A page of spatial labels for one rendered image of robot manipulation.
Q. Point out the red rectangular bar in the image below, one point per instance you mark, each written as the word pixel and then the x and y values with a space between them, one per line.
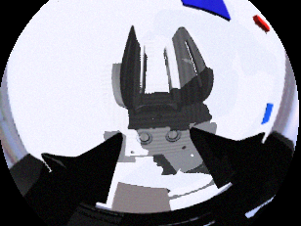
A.
pixel 258 20

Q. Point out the blue flat plate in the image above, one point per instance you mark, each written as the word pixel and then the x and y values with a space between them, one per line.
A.
pixel 215 7

